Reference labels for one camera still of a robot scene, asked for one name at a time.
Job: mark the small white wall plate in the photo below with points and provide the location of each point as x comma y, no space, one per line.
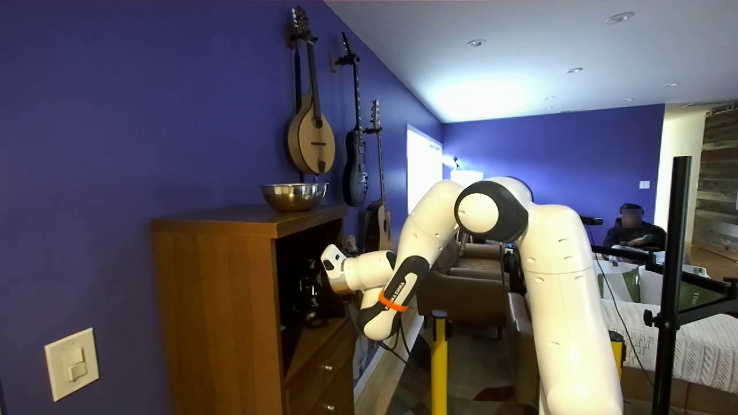
644,186

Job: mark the brown armchair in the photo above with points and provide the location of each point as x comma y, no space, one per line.
464,297

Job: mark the brown wooden cupboard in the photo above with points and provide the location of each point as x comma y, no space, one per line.
223,307

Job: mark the tan round mandolin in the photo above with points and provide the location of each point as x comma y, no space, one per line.
312,141

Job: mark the black horizontal stand bar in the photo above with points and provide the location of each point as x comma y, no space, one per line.
692,277

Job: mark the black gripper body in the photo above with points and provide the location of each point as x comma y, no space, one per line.
317,290

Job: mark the brown acoustic guitar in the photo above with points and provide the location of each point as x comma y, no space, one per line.
377,223

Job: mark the recessed ceiling spotlight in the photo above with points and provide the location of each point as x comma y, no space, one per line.
476,42
622,16

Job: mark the bright window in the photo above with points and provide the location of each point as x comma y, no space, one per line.
423,169

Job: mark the grey burst electric guitar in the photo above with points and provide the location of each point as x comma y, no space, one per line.
355,175

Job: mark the white bed cover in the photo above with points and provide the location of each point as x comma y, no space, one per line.
707,349

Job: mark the silver metal bowl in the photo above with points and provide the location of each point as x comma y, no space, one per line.
293,198

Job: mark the seated person in dark clothes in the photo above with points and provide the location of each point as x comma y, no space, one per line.
634,232

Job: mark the black upright stand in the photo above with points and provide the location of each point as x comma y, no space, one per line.
669,307

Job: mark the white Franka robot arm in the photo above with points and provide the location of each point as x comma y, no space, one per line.
567,307

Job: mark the wooden cupboard drawer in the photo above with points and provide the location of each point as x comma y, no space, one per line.
336,359
340,401

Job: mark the yellow post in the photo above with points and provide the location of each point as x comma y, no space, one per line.
438,361
616,353

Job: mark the green pillow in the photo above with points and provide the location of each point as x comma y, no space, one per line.
633,284

